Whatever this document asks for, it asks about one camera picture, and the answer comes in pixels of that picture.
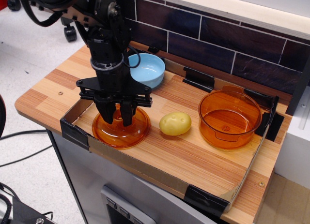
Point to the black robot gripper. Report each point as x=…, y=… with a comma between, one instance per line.
x=113, y=84

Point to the orange transparent pot lid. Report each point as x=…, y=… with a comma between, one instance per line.
x=118, y=136

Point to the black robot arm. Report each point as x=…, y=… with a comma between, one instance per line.
x=102, y=28

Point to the orange transparent pot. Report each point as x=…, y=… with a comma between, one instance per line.
x=228, y=117

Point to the light blue bowl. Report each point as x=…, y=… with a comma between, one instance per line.
x=150, y=70

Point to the yellow plastic potato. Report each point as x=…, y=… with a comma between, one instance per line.
x=175, y=123

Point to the grey toy oven cabinet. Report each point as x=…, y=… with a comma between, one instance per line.
x=108, y=194

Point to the black rolling chair base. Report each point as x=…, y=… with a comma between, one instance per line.
x=69, y=30

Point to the cardboard fence with black tape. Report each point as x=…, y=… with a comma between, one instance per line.
x=186, y=166

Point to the black caster wheel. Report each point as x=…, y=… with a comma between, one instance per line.
x=14, y=5

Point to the dark brick backsplash panel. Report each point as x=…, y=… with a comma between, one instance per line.
x=266, y=57

